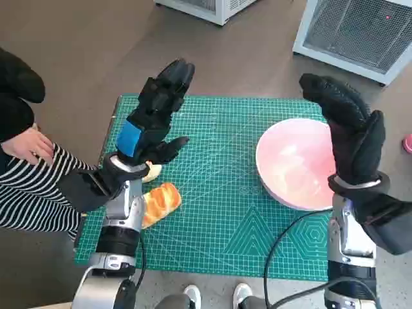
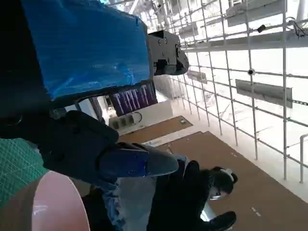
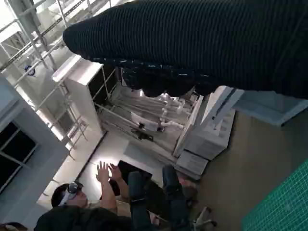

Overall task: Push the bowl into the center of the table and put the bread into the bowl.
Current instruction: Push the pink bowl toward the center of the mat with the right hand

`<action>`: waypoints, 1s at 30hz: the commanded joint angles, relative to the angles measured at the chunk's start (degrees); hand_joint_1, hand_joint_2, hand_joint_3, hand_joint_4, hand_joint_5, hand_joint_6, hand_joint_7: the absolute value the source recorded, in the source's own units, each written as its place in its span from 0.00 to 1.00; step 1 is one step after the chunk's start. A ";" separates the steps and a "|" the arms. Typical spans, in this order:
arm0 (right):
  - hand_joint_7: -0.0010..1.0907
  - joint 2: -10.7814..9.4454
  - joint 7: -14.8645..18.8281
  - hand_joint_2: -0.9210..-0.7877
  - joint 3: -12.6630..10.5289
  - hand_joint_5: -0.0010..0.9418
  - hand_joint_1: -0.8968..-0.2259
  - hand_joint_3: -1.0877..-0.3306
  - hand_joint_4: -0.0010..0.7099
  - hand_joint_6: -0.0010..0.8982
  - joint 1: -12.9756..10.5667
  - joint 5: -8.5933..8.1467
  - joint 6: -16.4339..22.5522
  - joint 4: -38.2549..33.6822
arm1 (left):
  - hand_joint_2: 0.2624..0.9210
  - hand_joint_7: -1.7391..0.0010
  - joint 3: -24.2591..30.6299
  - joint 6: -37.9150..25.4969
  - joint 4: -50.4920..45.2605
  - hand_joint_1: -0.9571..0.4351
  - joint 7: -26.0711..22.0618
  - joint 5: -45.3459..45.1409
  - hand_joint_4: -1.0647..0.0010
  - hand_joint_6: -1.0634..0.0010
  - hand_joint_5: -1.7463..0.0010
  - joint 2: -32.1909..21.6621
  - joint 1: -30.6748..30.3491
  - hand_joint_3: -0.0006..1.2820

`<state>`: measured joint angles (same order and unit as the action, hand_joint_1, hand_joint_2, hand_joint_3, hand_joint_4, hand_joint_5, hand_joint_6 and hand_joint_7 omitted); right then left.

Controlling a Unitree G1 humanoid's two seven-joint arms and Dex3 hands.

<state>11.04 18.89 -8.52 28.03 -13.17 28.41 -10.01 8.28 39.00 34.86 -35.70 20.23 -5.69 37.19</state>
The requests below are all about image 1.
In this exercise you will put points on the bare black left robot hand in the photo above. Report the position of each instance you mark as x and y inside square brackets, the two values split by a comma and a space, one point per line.
[154, 128]

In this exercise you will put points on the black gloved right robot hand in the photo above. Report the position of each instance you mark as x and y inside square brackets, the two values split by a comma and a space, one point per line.
[351, 145]

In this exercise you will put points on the round pale bread bun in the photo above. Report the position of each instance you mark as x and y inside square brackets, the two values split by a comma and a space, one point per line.
[154, 172]

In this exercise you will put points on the pink bowl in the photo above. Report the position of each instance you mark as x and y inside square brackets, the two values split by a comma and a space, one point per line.
[289, 161]

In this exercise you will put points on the long orange bread loaf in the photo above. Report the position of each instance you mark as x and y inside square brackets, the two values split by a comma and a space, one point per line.
[161, 202]

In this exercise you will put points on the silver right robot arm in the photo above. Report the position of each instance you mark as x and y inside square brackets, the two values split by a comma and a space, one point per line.
[347, 231]

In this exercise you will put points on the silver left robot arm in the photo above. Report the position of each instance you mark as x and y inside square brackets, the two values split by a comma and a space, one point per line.
[122, 238]

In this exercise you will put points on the small pink object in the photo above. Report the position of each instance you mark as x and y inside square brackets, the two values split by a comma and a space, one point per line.
[407, 143]

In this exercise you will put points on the green cutting mat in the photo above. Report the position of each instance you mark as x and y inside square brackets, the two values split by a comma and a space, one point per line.
[219, 193]

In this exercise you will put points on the large white mesh cabinet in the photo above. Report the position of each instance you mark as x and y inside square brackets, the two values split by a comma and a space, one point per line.
[354, 32]

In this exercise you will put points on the person's hand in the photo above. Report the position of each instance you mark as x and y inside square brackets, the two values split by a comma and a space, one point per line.
[29, 145]

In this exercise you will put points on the white louvred cabinet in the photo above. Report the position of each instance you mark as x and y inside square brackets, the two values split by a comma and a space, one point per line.
[199, 8]

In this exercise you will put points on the seated person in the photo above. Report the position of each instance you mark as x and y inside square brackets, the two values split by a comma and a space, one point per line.
[29, 199]

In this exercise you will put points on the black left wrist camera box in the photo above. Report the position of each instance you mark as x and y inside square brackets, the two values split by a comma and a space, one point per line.
[83, 190]

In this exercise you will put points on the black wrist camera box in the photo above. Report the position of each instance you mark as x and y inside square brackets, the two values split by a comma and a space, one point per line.
[392, 231]
[83, 190]

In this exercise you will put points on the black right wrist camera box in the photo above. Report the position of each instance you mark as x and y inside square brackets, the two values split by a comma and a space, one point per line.
[392, 231]

